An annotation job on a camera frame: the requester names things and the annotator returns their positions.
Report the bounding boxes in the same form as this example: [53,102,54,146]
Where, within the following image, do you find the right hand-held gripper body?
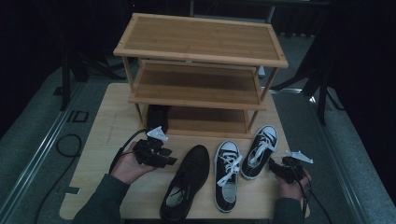
[281,150,314,184]

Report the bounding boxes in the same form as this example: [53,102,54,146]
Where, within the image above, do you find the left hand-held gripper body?
[133,125,169,168]

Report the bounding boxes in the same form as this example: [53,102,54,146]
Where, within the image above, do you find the black white lace-up sneaker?
[214,140,244,214]
[241,124,279,181]

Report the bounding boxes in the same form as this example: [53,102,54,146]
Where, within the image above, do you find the black shoe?
[159,144,211,222]
[146,105,172,134]

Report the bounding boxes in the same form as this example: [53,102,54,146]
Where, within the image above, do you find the wooden shoe rack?
[113,12,290,139]

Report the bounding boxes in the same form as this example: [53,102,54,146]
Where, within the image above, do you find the person's right hand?
[275,167,312,202]

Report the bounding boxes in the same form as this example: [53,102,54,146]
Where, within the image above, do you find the person's left hand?
[110,143,157,185]

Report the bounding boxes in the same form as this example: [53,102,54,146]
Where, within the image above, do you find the black metal stand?
[270,31,345,125]
[60,46,125,111]

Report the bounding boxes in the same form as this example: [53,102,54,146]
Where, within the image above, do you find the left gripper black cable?
[108,128,151,175]

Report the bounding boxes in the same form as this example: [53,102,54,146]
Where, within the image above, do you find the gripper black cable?
[292,161,334,224]
[108,128,151,175]

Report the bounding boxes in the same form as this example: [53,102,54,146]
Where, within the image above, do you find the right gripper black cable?
[292,161,334,224]

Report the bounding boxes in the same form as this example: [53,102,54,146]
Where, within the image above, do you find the black cable on floor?
[34,133,82,224]

